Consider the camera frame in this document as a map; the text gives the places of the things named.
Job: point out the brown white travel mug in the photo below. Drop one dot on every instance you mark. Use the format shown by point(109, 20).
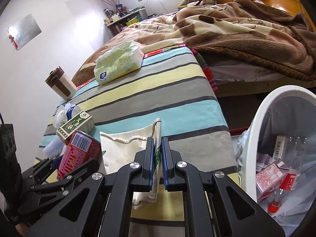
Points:
point(61, 84)

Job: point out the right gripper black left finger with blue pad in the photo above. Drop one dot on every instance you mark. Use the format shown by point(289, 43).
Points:
point(101, 205)

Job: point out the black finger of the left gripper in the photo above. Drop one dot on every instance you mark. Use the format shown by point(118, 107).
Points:
point(81, 172)

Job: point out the red drink can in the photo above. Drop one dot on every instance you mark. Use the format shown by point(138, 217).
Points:
point(80, 149)

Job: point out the white purple medicine box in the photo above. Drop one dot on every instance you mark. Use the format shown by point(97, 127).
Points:
point(280, 147)

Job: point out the brown beige fleece blanket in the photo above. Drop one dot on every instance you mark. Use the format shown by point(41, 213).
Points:
point(242, 30)

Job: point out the clear cola bottle red label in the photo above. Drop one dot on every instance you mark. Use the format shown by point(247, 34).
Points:
point(294, 152)

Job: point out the cluttered wall shelf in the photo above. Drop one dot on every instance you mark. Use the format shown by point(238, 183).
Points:
point(116, 23)

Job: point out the white trash bin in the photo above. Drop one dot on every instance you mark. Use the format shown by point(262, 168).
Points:
point(289, 111)

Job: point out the green white small carton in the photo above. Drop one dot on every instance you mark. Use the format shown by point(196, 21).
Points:
point(81, 122)

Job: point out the white blue plastic bottle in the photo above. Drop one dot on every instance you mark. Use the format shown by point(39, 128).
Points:
point(65, 113)

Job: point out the red white milk carton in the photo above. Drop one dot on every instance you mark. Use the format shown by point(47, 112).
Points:
point(269, 180)

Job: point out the green tissue pack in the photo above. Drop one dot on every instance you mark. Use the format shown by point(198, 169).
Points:
point(119, 61)

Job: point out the silver wall poster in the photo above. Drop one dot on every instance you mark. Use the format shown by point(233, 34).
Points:
point(23, 31)

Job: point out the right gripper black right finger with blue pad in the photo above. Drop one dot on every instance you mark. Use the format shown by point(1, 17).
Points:
point(214, 205)

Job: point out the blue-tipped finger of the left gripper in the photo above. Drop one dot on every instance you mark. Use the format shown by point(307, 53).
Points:
point(53, 163)

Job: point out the wooden headboard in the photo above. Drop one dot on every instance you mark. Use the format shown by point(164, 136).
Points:
point(291, 6)

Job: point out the striped bed sheet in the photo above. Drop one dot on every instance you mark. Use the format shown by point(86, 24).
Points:
point(170, 85)

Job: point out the purple snack packet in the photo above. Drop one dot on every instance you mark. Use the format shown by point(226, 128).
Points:
point(263, 160)

